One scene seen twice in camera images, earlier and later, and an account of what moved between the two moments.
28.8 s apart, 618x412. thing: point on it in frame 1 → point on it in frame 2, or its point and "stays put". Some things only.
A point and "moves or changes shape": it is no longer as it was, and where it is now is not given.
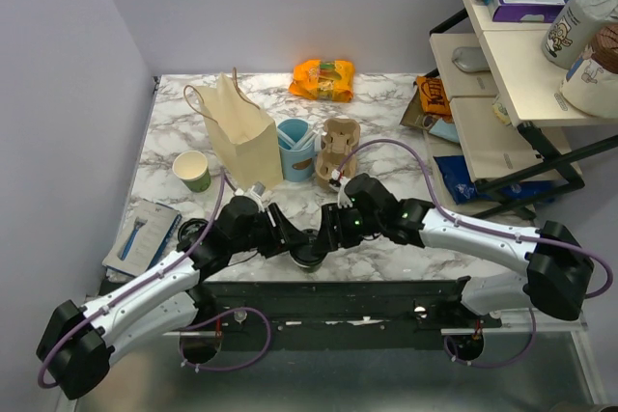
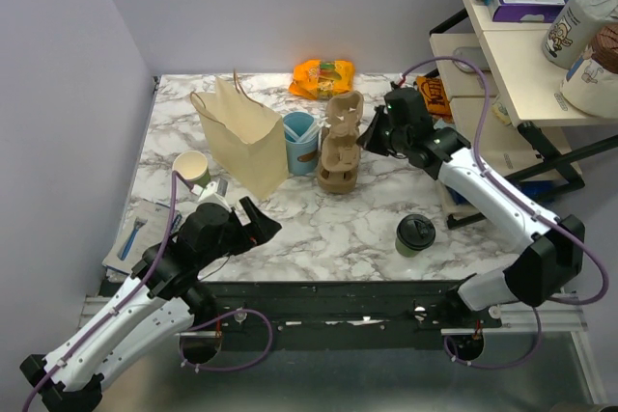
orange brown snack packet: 429,106 stays put
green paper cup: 311,269 → 405,250
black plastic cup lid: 307,256 moves or changes shape
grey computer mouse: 469,59 stays put
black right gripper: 329,239 → 368,139
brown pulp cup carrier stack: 338,152 stays put
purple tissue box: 528,5 stays put
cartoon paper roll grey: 594,2 stays put
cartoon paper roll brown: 590,84 stays put
